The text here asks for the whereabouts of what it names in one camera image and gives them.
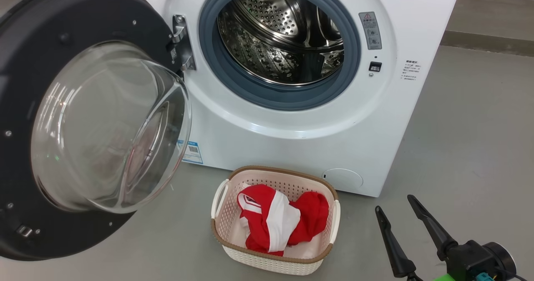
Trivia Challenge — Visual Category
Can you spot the cream perforated basket brown rim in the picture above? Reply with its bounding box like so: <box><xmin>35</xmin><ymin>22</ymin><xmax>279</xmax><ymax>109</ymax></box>
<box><xmin>210</xmin><ymin>165</ymin><xmax>341</xmax><ymax>276</ymax></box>

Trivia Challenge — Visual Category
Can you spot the white and red garment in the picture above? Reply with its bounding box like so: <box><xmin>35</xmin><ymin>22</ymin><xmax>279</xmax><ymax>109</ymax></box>
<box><xmin>237</xmin><ymin>184</ymin><xmax>302</xmax><ymax>257</ymax></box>

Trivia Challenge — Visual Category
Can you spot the grey warning sticker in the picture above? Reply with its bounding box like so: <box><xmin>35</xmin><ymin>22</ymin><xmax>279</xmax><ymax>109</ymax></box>
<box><xmin>359</xmin><ymin>11</ymin><xmax>383</xmax><ymax>51</ymax></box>

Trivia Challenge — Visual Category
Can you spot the stainless steel washer drum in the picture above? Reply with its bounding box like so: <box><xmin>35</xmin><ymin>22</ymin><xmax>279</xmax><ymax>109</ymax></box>
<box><xmin>217</xmin><ymin>0</ymin><xmax>345</xmax><ymax>87</ymax></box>

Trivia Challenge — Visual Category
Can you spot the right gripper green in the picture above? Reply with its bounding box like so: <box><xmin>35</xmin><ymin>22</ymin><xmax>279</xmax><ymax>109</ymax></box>
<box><xmin>374</xmin><ymin>194</ymin><xmax>460</xmax><ymax>281</ymax></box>

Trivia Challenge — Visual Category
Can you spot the dark round washer door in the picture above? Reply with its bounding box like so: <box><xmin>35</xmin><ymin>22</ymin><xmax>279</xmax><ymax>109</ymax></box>
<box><xmin>0</xmin><ymin>0</ymin><xmax>193</xmax><ymax>261</ymax></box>

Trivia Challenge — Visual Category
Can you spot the small printed text label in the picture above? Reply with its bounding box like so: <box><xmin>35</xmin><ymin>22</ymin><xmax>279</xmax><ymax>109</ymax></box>
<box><xmin>400</xmin><ymin>59</ymin><xmax>423</xmax><ymax>82</ymax></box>

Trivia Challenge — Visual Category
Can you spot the metal door hinge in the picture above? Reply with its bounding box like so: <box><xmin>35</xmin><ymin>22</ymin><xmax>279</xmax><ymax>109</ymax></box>
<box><xmin>170</xmin><ymin>15</ymin><xmax>197</xmax><ymax>73</ymax></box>

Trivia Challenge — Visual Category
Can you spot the right camera cable teal plug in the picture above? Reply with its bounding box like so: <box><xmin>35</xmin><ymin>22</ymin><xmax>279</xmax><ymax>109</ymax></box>
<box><xmin>477</xmin><ymin>266</ymin><xmax>532</xmax><ymax>281</ymax></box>

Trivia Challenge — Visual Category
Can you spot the white front-load washing machine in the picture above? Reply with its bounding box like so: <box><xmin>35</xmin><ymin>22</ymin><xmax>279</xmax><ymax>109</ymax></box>
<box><xmin>121</xmin><ymin>0</ymin><xmax>464</xmax><ymax>198</ymax></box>

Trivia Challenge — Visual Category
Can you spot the blue energy label sticker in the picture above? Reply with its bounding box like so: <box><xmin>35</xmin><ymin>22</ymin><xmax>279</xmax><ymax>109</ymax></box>
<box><xmin>177</xmin><ymin>139</ymin><xmax>204</xmax><ymax>165</ymax></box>

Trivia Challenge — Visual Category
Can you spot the grey rubber door seal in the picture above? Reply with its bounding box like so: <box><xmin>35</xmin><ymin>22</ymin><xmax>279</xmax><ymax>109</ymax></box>
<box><xmin>198</xmin><ymin>0</ymin><xmax>362</xmax><ymax>111</ymax></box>

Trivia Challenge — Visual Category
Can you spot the red garment white trim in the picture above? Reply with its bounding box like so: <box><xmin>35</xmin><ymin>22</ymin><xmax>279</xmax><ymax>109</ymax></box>
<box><xmin>287</xmin><ymin>191</ymin><xmax>330</xmax><ymax>247</ymax></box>

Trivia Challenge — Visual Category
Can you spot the round white filter cover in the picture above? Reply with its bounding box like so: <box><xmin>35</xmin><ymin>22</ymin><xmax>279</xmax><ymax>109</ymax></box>
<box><xmin>322</xmin><ymin>168</ymin><xmax>364</xmax><ymax>194</ymax></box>

